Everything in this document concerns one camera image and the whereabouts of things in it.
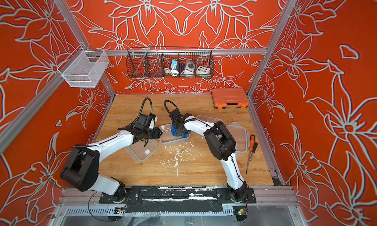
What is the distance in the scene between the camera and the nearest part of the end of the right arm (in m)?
0.71

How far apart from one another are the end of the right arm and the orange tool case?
1.27ft

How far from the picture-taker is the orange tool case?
1.09 meters
